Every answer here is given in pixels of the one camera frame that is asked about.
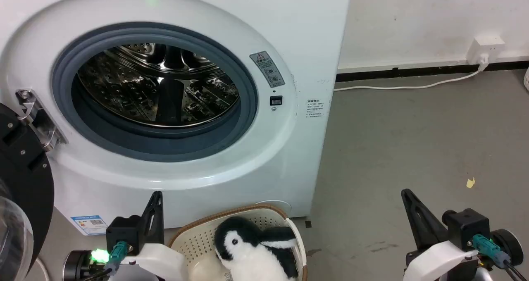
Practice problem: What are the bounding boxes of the white power cable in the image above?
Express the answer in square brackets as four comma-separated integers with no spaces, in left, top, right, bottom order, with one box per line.
[334,63,485,92]

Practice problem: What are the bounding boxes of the white wall power socket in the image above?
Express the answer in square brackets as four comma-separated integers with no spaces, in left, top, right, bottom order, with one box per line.
[466,36,506,71]

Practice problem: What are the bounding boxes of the thin white floor cable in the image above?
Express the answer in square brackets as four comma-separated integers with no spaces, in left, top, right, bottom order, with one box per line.
[35,258,51,281]

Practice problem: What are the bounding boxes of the green plug right gripper cable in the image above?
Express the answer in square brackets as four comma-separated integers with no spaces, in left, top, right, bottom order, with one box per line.
[468,233,529,281]

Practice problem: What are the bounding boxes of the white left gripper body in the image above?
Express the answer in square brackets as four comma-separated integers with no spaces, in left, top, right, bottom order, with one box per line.
[108,242,187,281]

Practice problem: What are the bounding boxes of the white front-load washing machine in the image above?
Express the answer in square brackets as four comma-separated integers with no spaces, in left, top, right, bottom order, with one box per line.
[0,0,352,236]

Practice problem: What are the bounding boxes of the green plug left gripper cable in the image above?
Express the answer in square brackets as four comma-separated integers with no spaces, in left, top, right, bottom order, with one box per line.
[81,241,129,281]

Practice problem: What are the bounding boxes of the stainless steel washer drum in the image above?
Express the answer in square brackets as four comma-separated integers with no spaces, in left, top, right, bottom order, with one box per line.
[77,43,241,129]

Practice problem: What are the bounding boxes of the round drain filter cover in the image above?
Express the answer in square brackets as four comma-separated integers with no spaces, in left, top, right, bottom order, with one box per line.
[255,200,293,216]

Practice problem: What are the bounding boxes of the black wall baseboard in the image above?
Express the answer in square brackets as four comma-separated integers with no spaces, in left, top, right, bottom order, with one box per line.
[336,60,529,82]

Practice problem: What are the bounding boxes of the grey warning sticker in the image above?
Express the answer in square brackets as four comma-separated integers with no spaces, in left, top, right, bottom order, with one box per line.
[249,51,286,88]

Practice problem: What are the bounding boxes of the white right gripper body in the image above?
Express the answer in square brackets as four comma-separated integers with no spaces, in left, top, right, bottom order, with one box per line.
[403,240,482,281]

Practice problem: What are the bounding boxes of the black white plush penguin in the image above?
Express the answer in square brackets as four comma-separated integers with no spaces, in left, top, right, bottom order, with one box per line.
[214,216,300,281]

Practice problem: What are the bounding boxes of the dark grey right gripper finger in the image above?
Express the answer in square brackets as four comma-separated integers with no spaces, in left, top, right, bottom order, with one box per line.
[400,188,450,252]

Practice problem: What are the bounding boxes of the metal door hinge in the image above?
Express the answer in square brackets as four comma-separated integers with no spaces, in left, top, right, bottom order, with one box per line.
[15,89,67,152]

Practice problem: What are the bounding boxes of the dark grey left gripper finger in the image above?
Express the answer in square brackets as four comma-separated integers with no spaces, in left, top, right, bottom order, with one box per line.
[140,191,165,245]

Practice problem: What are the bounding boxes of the green plug gripper cable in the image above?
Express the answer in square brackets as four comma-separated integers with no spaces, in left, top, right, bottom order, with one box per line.
[81,241,129,281]
[468,233,529,281]

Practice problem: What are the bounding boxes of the small printed text label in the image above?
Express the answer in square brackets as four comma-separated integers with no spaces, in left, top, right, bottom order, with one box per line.
[306,99,324,119]

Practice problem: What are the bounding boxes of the blue energy label sticker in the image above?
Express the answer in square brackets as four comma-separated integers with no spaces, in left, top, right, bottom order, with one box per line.
[70,215,109,236]

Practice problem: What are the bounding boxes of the black washer door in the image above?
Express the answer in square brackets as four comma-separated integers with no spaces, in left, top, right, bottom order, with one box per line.
[0,102,55,281]

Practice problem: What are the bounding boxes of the grey rubber door gasket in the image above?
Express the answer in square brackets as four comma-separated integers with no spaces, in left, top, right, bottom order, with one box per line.
[51,22,259,163]

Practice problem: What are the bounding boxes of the beige perforated laundry basket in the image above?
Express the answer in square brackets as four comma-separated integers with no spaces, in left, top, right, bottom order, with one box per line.
[167,204,308,281]

